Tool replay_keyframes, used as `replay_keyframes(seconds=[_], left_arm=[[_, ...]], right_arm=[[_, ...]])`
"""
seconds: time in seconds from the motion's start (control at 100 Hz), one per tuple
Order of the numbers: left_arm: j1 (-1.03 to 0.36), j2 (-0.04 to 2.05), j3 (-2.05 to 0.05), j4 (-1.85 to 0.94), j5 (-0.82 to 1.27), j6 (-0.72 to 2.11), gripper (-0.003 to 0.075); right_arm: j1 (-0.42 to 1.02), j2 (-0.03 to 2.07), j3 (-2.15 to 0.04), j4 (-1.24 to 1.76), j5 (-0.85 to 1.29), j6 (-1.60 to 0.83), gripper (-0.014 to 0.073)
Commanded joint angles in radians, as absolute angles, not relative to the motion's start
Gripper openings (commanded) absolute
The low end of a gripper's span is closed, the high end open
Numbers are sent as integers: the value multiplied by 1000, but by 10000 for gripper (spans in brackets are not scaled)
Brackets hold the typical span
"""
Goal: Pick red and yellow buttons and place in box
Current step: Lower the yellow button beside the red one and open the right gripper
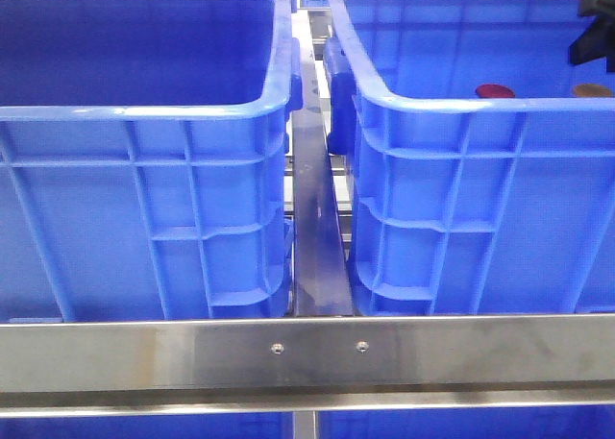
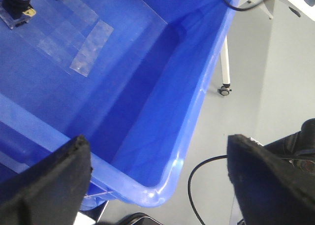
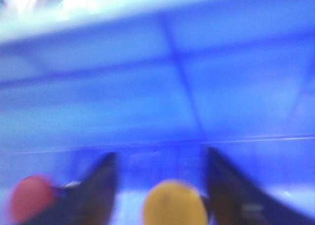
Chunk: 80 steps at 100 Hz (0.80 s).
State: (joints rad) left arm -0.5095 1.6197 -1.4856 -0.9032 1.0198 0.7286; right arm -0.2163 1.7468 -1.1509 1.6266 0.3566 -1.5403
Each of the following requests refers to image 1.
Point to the blue bin front left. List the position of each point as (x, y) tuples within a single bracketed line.
[(143, 150)]

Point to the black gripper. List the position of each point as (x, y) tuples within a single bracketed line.
[(597, 41)]

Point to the steel divider bar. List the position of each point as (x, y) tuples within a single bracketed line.
[(320, 277)]

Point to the steel front rail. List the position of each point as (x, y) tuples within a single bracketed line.
[(215, 366)]

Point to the blue bin front right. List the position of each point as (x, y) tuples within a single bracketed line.
[(463, 205)]

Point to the rail screw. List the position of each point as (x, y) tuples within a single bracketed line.
[(362, 347), (277, 348)]

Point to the yellow push button tall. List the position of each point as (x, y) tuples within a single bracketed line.
[(592, 90)]

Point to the red push button tall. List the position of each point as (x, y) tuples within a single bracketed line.
[(494, 91)]

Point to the right rail screw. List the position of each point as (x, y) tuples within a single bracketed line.
[(362, 347)]

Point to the left rail screw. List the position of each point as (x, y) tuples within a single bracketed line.
[(277, 348)]

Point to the lower shelf blue bin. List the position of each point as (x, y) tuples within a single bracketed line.
[(241, 425)]

